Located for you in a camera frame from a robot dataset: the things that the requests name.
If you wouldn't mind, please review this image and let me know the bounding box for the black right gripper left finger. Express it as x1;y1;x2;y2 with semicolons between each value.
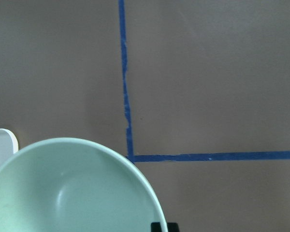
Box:
150;222;162;232

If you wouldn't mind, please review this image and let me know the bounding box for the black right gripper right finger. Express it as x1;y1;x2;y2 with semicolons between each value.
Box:
167;222;179;232

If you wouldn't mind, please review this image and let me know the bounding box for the green bowl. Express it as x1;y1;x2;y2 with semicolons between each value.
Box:
0;138;168;232

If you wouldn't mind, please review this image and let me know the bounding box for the cream bear tray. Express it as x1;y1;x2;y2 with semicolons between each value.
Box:
0;129;19;166

